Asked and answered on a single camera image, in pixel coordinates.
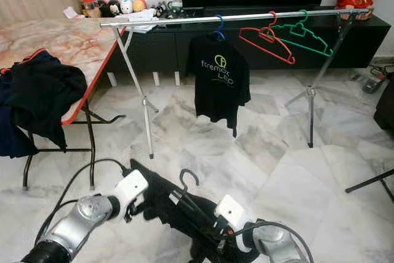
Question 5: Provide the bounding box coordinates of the dark sofa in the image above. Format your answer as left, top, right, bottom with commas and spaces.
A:
374, 81, 394, 131

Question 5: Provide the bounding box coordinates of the green clothes hanger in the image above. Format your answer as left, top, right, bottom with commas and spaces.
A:
270, 9, 334, 58

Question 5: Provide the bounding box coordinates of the blue clothes hanger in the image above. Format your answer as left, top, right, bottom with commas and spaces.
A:
213, 15, 226, 42

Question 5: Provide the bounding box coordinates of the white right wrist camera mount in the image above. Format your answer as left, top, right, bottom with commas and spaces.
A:
214, 195, 250, 251

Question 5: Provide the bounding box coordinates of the white round plush toy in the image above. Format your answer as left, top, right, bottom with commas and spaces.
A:
119, 0, 134, 15

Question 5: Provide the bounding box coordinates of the pink white packet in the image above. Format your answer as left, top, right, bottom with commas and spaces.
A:
63, 6, 81, 19

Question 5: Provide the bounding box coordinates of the floor power strip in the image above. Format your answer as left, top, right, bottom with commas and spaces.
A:
351, 66, 390, 94

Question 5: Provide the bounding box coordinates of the black printed T-shirt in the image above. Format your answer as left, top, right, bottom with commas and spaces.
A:
187, 32, 252, 137

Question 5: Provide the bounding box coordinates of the black clothes hanger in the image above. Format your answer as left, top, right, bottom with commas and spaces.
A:
167, 168, 228, 251

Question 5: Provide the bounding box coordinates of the black mouse plush toy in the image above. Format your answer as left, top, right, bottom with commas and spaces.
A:
97, 0, 111, 17
108, 0, 123, 17

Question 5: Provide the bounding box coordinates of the black TV console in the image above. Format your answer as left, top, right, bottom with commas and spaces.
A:
105, 7, 392, 79

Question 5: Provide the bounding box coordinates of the navy garment with red trim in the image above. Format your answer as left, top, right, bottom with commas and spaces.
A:
0, 51, 59, 159

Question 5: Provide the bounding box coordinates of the marble table with red edge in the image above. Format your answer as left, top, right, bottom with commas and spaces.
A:
0, 17, 127, 191

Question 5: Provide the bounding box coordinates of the white paper stack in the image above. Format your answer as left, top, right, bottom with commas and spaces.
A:
126, 9, 161, 33

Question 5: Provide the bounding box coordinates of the black stand leg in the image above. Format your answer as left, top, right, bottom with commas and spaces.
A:
345, 168, 394, 202

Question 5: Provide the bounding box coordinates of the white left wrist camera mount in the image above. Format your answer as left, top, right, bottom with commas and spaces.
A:
110, 169, 150, 207

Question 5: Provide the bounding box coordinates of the silver clothes rack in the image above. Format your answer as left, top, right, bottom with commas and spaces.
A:
99, 7, 370, 160

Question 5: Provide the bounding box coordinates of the orange round plush toy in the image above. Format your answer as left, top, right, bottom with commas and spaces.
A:
132, 0, 148, 13

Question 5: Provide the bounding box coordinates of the red clothes hanger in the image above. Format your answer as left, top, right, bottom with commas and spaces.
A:
238, 10, 296, 65

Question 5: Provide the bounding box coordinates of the brown jar with red lid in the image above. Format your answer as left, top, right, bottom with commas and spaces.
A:
81, 0, 99, 18

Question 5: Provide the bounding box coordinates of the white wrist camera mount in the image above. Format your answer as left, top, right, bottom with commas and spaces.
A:
214, 195, 250, 251
110, 169, 150, 207

